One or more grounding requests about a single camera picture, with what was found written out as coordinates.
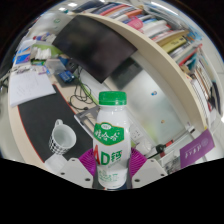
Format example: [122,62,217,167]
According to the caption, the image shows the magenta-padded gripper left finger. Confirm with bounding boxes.
[59,148,101,190]

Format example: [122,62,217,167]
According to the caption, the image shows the white drink bottle green cap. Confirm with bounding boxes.
[92,90,132,191]

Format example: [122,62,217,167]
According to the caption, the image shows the white paper towel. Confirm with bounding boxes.
[44,153,69,174]

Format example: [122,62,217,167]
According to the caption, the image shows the black desk mat red edge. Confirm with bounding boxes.
[17,83,96,164]

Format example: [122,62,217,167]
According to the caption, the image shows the blue white tissue box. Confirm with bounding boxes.
[13,46,33,66]

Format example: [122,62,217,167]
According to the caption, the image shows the dark wine bottle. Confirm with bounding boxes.
[146,138,178,158]

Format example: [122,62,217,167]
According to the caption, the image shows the white wall socket row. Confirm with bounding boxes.
[129,124,145,141]

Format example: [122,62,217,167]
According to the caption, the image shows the ceiling light panels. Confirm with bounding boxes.
[58,0,181,16]

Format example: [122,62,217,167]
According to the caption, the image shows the purple pennant flag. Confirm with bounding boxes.
[179,129,216,169]

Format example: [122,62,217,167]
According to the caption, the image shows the black computer monitor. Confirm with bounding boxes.
[52,14,138,84]

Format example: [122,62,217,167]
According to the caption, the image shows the tangled black cables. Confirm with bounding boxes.
[68,66,100,113]

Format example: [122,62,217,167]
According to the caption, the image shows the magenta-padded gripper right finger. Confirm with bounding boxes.
[126,147,168,190]

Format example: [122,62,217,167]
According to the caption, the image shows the black white checkered mug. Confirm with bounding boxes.
[48,118,78,156]

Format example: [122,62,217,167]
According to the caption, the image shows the small blue device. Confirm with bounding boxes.
[58,69,76,84]

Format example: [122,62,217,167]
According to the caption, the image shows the beige shelf full of books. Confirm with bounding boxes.
[66,0,224,134]

